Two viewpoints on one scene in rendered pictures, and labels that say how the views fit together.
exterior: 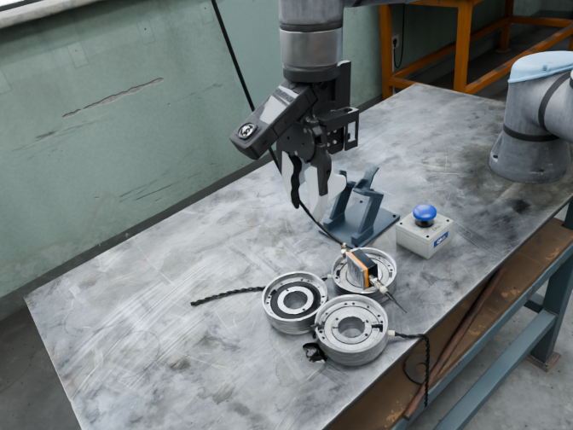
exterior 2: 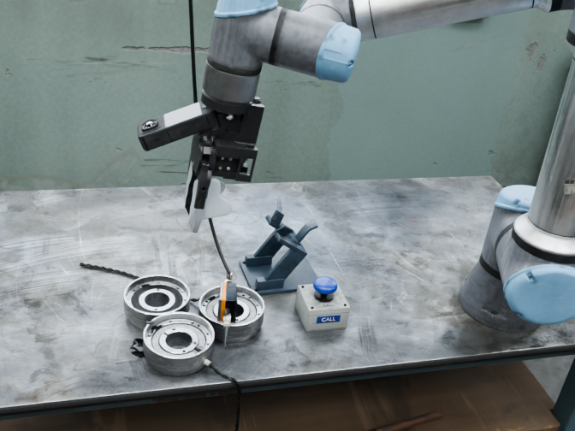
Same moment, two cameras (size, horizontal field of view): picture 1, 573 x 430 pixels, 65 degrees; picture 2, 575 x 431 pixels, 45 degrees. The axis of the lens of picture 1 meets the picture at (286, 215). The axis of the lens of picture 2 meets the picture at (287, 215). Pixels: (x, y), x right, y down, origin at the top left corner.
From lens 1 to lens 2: 0.53 m
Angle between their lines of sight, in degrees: 13
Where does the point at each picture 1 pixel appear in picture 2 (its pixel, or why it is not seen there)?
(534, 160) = (489, 298)
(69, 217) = (80, 157)
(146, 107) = not seen: hidden behind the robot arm
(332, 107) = (235, 138)
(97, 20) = not seen: outside the picture
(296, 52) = (207, 80)
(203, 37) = not seen: hidden behind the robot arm
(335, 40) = (240, 85)
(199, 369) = (43, 313)
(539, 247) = (501, 416)
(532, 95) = (498, 225)
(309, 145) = (198, 160)
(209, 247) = (135, 229)
